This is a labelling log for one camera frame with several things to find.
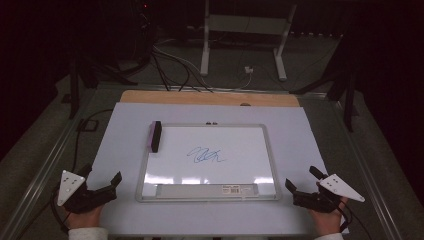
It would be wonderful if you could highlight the metal floor rail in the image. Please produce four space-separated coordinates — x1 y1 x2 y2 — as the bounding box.
0 84 99 240
328 94 404 240

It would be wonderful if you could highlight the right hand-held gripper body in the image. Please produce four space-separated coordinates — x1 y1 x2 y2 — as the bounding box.
292 173 366 214

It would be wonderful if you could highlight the purple and black whiteboard eraser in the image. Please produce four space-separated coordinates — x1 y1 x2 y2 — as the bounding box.
147 120 163 154

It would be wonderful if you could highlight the silver framed whiteboard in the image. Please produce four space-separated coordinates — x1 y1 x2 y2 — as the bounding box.
135 122 281 204

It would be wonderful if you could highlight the wooden table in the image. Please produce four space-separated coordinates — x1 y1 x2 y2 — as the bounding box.
119 89 301 108

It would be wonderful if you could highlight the bundle of black floor cables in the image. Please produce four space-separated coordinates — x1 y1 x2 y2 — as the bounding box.
150 41 215 93

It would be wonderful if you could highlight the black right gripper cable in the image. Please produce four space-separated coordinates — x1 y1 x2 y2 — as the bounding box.
336 198 372 240

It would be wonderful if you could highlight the white metal stand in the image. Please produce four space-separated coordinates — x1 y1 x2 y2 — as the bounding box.
199 0 298 82

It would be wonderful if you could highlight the person's right hand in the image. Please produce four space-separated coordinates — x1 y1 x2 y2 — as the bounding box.
309 196 349 236

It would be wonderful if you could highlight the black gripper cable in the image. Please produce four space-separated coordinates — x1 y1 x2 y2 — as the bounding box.
336 198 372 240
49 108 115 234

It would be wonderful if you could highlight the person's left hand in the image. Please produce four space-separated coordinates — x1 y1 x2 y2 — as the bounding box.
64 204 104 231

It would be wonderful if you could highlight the white plug with cable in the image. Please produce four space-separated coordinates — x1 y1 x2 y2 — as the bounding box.
229 65 255 91

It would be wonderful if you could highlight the dark equipment rack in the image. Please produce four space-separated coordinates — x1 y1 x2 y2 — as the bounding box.
128 0 158 66

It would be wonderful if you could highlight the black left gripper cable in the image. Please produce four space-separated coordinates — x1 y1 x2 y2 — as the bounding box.
49 108 115 234

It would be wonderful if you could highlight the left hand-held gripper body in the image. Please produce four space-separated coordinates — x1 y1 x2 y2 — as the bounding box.
57 169 118 215

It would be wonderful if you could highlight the black floor socket box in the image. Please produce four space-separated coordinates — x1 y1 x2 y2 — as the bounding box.
77 118 100 132

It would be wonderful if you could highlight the large white sheet mat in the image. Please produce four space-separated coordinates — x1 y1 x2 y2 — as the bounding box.
66 101 350 238

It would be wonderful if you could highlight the black tripod stand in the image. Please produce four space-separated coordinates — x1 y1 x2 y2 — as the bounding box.
67 46 138 120
289 33 360 133

